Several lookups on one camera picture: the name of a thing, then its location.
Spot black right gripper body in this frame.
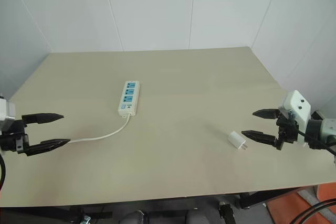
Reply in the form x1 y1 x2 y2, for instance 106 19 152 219
275 110 300 152

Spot white plug adapter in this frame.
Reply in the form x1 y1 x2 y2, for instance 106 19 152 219
227 130 249 153

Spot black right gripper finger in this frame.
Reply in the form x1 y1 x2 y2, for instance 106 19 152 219
252 108 279 121
241 130 278 147

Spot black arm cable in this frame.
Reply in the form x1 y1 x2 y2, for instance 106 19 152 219
288 113 336 156
0 153 7 191

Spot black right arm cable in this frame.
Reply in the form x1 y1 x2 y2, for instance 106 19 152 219
288 113 336 156

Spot black strap with metal clamp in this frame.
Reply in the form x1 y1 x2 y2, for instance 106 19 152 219
68 206 112 224

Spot black metal bracket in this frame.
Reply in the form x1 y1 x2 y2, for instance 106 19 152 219
218 199 235 224

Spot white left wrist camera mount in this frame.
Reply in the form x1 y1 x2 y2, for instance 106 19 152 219
0 94 17 132

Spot white power strip cable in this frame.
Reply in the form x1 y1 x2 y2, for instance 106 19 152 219
69 113 133 145

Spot black table frame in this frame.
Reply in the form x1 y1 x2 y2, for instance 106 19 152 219
237 186 317 210

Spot white power strip blue sockets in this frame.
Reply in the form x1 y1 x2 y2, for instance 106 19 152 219
117 80 141 118

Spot black floor cables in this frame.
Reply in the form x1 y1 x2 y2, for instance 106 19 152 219
293 198 336 224

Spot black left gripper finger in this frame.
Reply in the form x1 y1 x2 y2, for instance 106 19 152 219
26 138 72 157
21 112 65 126

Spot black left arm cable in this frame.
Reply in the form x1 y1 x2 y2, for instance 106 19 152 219
0 153 7 191

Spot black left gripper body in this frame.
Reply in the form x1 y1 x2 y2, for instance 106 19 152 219
0 119 29 155

